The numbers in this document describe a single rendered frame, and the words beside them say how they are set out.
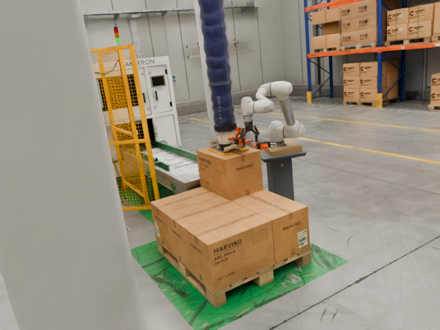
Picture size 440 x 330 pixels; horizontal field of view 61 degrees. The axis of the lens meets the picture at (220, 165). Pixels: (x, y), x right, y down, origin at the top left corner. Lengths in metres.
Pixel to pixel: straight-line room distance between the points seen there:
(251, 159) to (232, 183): 0.30
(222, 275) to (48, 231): 2.66
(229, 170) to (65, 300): 3.13
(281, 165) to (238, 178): 0.85
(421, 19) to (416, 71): 2.01
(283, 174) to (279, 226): 1.26
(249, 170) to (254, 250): 0.87
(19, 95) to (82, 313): 0.22
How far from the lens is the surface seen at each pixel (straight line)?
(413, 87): 12.31
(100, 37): 12.85
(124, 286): 0.44
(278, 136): 4.22
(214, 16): 3.59
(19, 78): 0.37
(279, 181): 4.33
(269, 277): 3.30
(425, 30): 10.62
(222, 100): 3.60
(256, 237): 3.06
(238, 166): 3.54
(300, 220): 3.31
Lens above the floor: 1.86
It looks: 16 degrees down
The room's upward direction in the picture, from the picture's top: 7 degrees counter-clockwise
